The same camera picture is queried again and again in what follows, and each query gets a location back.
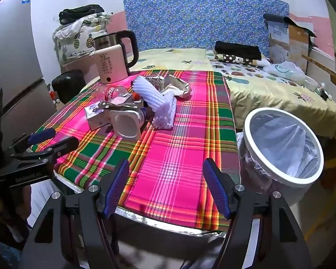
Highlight brown polka dot pillow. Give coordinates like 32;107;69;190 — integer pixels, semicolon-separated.
214;52;271;66

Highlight cream electric kettle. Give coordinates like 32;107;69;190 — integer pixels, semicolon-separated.
93;29;140;85

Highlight light striped trousers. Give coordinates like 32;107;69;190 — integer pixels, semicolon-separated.
28;178;82;230

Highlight black folded clothes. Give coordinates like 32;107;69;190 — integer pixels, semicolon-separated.
214;41;262;61

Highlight dark foil snack wrapper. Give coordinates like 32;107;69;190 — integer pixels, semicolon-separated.
97;94;144;113

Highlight wooden folding table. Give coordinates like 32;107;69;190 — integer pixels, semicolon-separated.
302;54;336;96

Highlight pink green plaid tablecloth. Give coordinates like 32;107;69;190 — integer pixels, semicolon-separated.
32;69;241;232

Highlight black bag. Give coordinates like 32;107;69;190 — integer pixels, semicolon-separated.
59;4;105;25

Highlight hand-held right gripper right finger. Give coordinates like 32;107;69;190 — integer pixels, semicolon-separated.
203;158;314;269

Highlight cardboard box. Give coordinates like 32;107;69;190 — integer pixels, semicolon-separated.
263;13;318;72

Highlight white round trash bin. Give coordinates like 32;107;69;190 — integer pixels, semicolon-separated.
237;107;324;205

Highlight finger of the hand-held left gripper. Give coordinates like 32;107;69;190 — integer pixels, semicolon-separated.
15;137;80;164
11;128;56;153

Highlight clear plastic cola bottle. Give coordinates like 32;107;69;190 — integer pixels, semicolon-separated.
95;85;135;103

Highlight small glass jar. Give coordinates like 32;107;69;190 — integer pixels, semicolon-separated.
315;82;333;101

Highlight fruit print cloth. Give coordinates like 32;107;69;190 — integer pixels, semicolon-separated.
206;50;308;86

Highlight yellow pineapple bed sheet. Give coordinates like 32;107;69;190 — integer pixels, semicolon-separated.
129;48;336;142

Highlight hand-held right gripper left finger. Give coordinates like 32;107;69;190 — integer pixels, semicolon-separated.
18;159;131;269

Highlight black suitcase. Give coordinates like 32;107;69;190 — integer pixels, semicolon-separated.
51;70;86;105

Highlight white ribbed foam sleeve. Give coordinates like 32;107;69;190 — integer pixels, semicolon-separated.
131;76;164;111

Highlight clear plastic bin liner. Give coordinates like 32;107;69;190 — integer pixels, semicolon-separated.
237;112;317;202

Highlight silver refrigerator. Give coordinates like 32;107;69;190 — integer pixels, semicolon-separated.
0;0;58;157

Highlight small white milk carton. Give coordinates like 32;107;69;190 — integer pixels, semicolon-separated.
84;102;112;131

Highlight beige paper carton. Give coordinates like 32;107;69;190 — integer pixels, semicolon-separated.
161;74;192;98

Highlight white plastic bag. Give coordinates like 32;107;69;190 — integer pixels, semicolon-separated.
263;61;306;86

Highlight pineapple print bedding pile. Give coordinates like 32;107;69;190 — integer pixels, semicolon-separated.
53;12;114;62

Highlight blue floral headboard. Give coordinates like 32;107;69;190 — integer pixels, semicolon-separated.
122;0;290;59

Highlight white yogurt cup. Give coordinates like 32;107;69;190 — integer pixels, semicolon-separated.
109;108;146;141

